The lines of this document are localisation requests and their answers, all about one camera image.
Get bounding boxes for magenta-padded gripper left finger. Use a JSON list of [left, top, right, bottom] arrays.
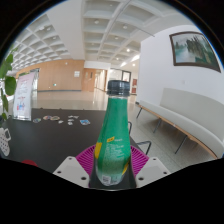
[[53, 144, 98, 189]]

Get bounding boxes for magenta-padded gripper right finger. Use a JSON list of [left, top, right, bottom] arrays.
[[127, 144, 172, 189]]

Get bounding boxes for green plastic drink bottle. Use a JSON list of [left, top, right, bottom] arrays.
[[93, 80, 132, 187]]

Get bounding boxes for flat round red coaster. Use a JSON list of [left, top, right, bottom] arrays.
[[21, 159, 39, 168]]

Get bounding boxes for long white bench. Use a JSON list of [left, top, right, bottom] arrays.
[[135, 87, 224, 159]]

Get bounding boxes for white polka-dot mug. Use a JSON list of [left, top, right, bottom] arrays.
[[0, 127, 12, 157]]

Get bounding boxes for green leafy potted plant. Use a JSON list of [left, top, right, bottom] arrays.
[[0, 46, 19, 123]]

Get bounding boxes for framed landscape painting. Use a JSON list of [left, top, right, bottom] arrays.
[[169, 31, 222, 74]]

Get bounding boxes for recessed ceiling lights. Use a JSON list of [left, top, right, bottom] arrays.
[[93, 18, 141, 68]]

